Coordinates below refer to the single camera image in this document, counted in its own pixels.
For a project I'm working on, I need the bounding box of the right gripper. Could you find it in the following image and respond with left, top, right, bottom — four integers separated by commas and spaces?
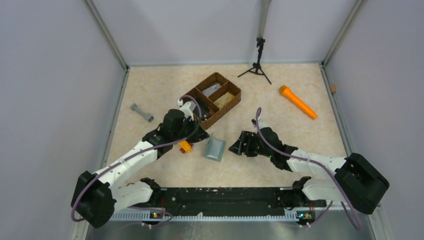
229, 130, 273, 158

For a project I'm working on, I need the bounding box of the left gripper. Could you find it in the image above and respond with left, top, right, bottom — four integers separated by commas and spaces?
172, 116, 210, 143

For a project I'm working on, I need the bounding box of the green card holder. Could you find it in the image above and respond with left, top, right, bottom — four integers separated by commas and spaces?
203, 132, 226, 162

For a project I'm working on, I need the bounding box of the brown wicker divided basket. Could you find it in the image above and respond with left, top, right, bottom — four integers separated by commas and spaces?
186, 72, 242, 130

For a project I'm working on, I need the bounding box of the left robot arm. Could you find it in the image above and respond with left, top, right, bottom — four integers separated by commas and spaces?
70, 95, 209, 228

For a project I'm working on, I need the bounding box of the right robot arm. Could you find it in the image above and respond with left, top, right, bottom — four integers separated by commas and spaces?
228, 119, 390, 215

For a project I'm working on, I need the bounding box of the grey card in basket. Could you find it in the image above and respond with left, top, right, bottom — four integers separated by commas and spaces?
202, 83, 221, 97

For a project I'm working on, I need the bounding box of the gold card in basket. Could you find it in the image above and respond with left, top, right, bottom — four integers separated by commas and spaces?
213, 92, 235, 109

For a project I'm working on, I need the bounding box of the yellow toy brick car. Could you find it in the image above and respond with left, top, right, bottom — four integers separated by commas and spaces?
178, 140, 194, 154

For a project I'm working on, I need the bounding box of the grey plastic connector piece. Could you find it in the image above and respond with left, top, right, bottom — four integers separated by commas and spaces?
130, 103, 154, 123

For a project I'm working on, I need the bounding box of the orange flashlight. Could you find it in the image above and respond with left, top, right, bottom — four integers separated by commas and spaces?
278, 85, 318, 120

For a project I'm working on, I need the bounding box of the black mini tripod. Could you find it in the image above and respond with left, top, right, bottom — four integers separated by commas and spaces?
237, 38, 272, 85

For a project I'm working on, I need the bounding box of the grey pole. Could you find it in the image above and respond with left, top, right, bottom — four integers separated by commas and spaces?
256, 0, 272, 39

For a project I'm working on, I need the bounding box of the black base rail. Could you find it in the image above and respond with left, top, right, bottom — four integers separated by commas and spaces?
135, 187, 327, 217

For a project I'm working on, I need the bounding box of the white cable tray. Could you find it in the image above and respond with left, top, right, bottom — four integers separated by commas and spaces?
109, 210, 299, 222

